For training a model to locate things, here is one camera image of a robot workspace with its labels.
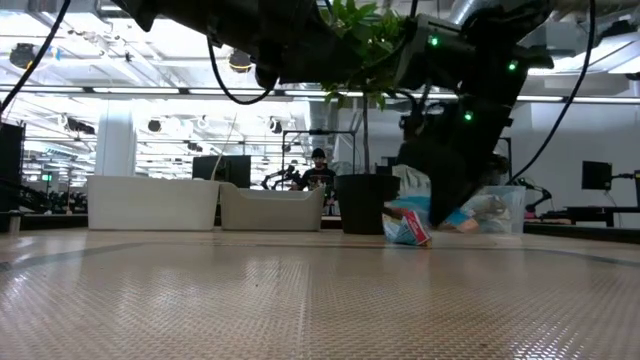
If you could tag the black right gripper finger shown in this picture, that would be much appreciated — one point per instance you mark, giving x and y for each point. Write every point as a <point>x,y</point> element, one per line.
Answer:
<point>450,200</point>

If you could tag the blue granola bar wrapper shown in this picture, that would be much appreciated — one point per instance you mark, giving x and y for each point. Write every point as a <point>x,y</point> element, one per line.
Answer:
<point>410,205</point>

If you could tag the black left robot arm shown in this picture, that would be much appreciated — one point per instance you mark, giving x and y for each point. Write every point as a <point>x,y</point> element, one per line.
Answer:
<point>280,40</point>

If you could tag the black monitor on arm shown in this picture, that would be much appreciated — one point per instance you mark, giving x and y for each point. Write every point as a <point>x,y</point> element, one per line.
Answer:
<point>596,175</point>

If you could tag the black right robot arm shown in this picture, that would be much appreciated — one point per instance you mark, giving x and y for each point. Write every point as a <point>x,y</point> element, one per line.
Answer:
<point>480,55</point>

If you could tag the black background robot arm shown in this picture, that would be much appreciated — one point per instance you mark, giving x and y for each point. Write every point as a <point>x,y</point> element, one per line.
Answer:
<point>537,192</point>
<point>280,177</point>

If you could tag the blue white red granola bar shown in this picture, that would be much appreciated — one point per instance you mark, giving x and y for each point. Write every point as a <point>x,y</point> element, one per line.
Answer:
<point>407,231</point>

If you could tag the grey cloth cover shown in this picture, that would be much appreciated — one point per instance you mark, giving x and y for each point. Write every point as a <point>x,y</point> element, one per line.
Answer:
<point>412,177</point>

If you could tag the clear plastic bin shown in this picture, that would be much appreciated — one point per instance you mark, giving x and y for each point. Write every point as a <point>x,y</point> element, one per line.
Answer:
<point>517,210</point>

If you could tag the black plant pot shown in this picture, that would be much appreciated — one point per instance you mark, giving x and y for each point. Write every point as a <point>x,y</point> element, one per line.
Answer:
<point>365,202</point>

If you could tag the person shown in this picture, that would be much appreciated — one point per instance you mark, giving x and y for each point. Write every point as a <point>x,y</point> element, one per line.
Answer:
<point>317,177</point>

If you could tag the green leafy potted tree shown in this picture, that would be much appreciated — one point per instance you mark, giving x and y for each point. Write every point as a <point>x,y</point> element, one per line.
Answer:
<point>372,32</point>

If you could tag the black workbench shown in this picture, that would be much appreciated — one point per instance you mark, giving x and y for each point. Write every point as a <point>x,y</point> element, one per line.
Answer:
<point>590,214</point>

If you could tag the white bin with curved rim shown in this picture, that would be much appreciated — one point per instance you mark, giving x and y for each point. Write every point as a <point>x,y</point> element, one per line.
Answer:
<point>270,210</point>

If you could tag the beige mesh table mat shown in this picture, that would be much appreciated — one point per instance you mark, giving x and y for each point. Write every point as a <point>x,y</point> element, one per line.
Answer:
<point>300,310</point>

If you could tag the black computer monitor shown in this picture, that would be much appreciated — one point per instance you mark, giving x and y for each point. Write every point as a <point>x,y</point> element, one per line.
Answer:
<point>230,171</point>

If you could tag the large white plastic bin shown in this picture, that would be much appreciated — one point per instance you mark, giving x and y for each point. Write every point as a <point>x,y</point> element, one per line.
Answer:
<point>150,202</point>

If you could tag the white pillar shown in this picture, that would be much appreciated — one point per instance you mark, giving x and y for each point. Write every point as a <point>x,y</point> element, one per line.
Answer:
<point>115,145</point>

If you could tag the black cabinet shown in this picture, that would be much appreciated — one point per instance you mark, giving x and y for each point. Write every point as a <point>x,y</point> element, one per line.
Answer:
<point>11,167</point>

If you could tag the small grey container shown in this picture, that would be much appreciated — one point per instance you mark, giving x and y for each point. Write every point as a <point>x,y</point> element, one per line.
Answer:
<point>10,222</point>

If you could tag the black background rig frame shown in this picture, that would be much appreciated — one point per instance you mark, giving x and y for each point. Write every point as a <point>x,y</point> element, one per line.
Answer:
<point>320,132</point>

